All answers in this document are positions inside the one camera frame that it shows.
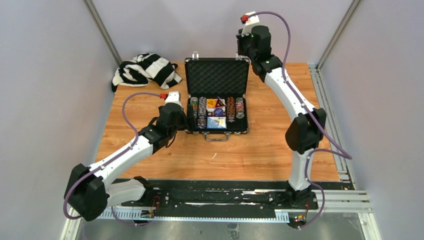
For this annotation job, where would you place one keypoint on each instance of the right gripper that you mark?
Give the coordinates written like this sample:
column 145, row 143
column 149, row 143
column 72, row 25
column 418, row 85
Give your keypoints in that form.
column 240, row 40

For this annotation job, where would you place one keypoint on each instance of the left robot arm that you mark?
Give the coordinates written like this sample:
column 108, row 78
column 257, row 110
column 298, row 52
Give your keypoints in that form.
column 91, row 189

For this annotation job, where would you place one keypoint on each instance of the red triangular button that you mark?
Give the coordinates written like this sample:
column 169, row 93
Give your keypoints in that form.
column 219, row 103

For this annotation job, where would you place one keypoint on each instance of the blue card deck box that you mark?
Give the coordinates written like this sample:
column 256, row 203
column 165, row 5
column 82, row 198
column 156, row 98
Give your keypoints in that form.
column 216, row 122

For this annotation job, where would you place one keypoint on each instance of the black poker set case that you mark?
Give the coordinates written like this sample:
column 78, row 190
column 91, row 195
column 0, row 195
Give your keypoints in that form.
column 218, row 78

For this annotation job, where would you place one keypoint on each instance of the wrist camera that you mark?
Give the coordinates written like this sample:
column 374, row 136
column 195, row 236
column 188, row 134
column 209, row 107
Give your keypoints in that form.
column 249, row 20
column 173, row 97

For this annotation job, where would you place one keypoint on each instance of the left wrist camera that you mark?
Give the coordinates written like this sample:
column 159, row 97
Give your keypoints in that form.
column 173, row 97

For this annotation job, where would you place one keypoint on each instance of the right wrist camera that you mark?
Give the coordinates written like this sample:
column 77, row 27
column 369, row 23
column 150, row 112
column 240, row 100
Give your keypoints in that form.
column 249, row 20

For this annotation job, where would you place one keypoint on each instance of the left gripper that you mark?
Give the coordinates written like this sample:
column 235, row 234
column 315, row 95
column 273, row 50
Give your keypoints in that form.
column 189, row 121

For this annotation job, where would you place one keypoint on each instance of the red playing card deck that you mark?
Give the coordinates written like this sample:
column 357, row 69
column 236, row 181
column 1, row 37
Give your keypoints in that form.
column 212, row 109

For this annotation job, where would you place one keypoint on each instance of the yellow big blind button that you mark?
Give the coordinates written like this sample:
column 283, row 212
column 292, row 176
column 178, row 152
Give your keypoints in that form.
column 211, row 103

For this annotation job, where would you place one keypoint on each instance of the black white striped cloth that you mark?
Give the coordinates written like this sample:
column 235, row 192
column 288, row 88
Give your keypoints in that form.
column 144, row 69

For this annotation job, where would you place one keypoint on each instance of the red green chip row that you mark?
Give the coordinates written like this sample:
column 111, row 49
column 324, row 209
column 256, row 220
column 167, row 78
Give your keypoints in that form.
column 239, row 104

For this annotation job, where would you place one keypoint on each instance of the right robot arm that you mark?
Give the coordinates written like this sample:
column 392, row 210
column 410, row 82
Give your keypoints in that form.
column 303, row 135

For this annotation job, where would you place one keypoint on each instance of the orange black chip row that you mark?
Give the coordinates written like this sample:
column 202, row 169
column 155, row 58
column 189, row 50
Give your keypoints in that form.
column 231, row 110

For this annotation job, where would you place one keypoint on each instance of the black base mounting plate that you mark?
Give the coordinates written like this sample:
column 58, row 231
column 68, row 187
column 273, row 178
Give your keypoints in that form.
column 222, row 199

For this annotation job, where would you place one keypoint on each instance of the blue small blind button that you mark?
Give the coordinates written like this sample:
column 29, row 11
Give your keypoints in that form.
column 218, row 112

